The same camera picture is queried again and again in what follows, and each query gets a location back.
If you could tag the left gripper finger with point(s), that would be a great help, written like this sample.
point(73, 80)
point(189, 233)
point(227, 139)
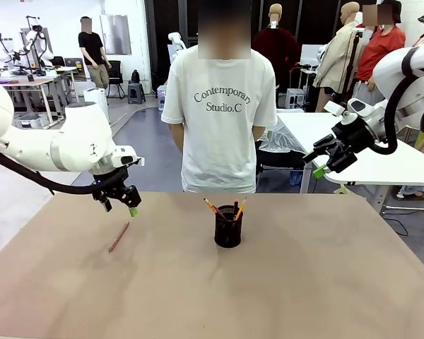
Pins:
point(106, 205)
point(132, 203)

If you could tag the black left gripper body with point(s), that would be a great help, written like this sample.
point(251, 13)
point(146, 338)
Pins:
point(109, 182)

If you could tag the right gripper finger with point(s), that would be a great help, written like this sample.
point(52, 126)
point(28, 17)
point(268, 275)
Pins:
point(339, 164)
point(323, 148)

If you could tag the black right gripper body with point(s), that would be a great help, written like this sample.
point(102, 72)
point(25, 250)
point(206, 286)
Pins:
point(355, 139)

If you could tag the yellow pencil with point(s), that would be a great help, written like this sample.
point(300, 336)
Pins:
point(210, 205)
point(241, 208)

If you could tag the black pen with red end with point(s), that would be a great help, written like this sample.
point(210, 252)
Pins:
point(236, 206)

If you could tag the person's right forearm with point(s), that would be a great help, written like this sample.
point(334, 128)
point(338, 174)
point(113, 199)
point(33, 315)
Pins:
point(176, 138)

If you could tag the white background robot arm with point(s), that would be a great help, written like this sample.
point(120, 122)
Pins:
point(176, 38)

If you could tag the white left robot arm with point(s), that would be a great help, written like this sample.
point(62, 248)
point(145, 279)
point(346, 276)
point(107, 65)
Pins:
point(77, 141)

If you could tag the person's left forearm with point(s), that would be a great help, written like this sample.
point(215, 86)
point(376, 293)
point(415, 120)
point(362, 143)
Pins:
point(257, 132)

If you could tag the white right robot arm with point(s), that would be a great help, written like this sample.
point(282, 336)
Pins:
point(410, 88)

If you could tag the black mesh pen holder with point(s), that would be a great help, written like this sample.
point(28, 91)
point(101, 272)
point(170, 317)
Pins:
point(228, 234)

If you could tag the white table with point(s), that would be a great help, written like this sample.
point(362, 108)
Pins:
point(304, 123)

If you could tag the maroon pencil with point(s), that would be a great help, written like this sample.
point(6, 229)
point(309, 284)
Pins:
point(119, 237)

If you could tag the white plastic sheet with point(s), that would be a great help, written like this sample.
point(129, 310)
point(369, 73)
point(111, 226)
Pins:
point(279, 139)

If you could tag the white computer case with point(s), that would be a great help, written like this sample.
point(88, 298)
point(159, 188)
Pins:
point(295, 98)

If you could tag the black stand pole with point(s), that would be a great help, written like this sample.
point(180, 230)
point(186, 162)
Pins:
point(350, 70)

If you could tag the mannequin in beige jacket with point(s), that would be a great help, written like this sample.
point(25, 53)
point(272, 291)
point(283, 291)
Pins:
point(334, 60)

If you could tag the grey chair base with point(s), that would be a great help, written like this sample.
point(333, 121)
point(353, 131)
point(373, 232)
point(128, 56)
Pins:
point(410, 210)

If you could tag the white air purifier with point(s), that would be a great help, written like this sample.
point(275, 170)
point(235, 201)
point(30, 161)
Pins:
point(93, 95)

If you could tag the figure in red t-shirt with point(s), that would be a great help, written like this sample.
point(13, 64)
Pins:
point(378, 53)

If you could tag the grey plastic stool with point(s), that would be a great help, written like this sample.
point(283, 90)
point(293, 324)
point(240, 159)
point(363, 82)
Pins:
point(136, 93)

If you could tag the white monitor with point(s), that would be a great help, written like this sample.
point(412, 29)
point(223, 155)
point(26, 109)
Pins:
point(311, 54)

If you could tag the grey plastic crate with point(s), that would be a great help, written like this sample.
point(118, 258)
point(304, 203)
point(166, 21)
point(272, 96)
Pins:
point(32, 121)

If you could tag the person in white t-shirt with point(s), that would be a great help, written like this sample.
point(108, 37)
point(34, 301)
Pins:
point(217, 148)

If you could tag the black office chair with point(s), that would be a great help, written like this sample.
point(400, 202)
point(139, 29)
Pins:
point(116, 76)

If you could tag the small black bag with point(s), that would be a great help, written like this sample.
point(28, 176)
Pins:
point(136, 77)

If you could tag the mannequin in dark red garment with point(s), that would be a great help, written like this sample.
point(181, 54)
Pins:
point(277, 49)

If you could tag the white background desk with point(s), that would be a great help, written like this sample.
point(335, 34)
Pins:
point(69, 69)

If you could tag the grey background table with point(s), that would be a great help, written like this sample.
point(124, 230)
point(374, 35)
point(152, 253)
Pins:
point(21, 83)

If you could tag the person in black t-shirt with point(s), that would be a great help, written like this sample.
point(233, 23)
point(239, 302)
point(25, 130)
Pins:
point(92, 46)

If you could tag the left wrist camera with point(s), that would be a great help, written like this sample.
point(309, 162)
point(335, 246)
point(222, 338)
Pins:
point(127, 159)

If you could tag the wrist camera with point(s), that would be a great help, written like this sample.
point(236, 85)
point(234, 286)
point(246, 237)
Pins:
point(357, 106)
point(127, 159)

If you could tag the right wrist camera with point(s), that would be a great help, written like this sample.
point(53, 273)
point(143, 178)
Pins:
point(357, 106)

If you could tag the grey wall panel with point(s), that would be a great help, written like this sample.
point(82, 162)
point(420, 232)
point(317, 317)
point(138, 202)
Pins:
point(118, 35)

